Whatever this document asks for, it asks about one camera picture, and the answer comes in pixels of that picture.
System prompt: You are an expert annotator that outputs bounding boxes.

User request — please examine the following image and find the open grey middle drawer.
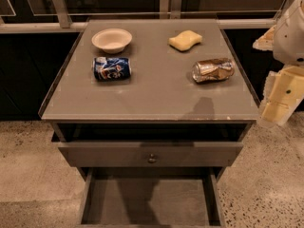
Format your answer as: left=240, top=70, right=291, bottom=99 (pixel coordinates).
left=75, top=167, right=226, bottom=228

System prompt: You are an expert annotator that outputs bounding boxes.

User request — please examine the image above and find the round metal drawer knob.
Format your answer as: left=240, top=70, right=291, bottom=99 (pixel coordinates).
left=148, top=154, right=157, bottom=163

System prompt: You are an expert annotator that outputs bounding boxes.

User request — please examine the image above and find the yellow sponge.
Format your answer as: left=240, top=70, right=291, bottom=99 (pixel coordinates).
left=168, top=30, right=202, bottom=51

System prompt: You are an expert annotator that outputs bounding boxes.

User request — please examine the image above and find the grey top drawer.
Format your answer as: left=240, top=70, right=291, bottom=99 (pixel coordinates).
left=59, top=142, right=243, bottom=167

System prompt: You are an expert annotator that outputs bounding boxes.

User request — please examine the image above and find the blue soda can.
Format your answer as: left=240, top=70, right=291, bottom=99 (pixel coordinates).
left=92, top=57, right=131, bottom=81

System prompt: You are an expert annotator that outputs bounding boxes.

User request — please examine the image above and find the metal window railing frame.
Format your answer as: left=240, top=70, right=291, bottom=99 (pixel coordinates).
left=1, top=0, right=294, bottom=33

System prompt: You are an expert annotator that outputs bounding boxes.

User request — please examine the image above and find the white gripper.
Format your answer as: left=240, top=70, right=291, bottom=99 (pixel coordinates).
left=253, top=0, right=304, bottom=126

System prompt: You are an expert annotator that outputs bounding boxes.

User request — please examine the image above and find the orange soda can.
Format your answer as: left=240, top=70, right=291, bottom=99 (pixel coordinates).
left=192, top=58, right=235, bottom=84

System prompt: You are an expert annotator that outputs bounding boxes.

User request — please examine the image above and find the white paper bowl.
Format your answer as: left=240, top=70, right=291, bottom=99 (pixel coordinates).
left=91, top=28, right=132, bottom=54

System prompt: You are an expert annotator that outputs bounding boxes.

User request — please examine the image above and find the grey drawer cabinet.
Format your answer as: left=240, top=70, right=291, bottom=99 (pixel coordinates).
left=37, top=18, right=262, bottom=228

